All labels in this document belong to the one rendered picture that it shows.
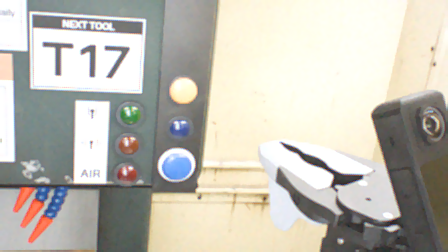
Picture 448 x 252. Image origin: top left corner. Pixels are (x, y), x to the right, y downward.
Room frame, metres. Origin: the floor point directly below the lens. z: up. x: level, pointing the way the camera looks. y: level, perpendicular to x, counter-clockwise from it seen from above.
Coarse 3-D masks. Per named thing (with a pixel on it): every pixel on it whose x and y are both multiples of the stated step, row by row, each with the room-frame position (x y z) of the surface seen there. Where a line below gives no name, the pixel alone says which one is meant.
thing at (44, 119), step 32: (32, 0) 0.56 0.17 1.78; (64, 0) 0.57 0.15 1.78; (96, 0) 0.58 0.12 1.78; (128, 0) 0.58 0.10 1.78; (160, 0) 0.59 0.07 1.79; (160, 32) 0.59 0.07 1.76; (160, 64) 0.59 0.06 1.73; (32, 96) 0.56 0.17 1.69; (64, 96) 0.57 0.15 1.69; (96, 96) 0.58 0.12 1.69; (128, 96) 0.58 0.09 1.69; (32, 128) 0.56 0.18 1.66; (64, 128) 0.57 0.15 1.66; (128, 128) 0.58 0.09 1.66; (32, 160) 0.56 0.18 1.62; (64, 160) 0.57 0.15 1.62; (128, 160) 0.58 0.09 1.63
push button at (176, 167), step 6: (168, 156) 0.58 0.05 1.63; (174, 156) 0.58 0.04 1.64; (180, 156) 0.59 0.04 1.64; (186, 156) 0.59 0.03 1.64; (162, 162) 0.59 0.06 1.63; (168, 162) 0.58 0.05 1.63; (174, 162) 0.58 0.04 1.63; (180, 162) 0.58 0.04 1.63; (186, 162) 0.59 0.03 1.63; (162, 168) 0.58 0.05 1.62; (168, 168) 0.58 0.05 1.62; (174, 168) 0.58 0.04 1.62; (180, 168) 0.58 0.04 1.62; (186, 168) 0.59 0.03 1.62; (168, 174) 0.58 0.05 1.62; (174, 174) 0.58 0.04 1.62; (180, 174) 0.58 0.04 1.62; (186, 174) 0.59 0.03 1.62
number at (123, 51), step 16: (80, 48) 0.57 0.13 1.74; (96, 48) 0.57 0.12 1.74; (112, 48) 0.58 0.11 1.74; (128, 48) 0.58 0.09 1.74; (80, 64) 0.57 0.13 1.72; (96, 64) 0.57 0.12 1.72; (112, 64) 0.58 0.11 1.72; (128, 64) 0.58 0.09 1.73; (80, 80) 0.57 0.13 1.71; (96, 80) 0.57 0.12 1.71; (112, 80) 0.58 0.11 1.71; (128, 80) 0.58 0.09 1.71
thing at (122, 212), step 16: (112, 192) 1.25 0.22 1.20; (128, 192) 1.25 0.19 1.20; (144, 192) 1.26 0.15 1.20; (112, 208) 1.25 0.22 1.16; (128, 208) 1.25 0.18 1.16; (144, 208) 1.26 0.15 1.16; (112, 224) 1.25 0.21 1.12; (128, 224) 1.25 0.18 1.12; (144, 224) 1.26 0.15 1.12; (112, 240) 1.25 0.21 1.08; (128, 240) 1.25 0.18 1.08; (144, 240) 1.26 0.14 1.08
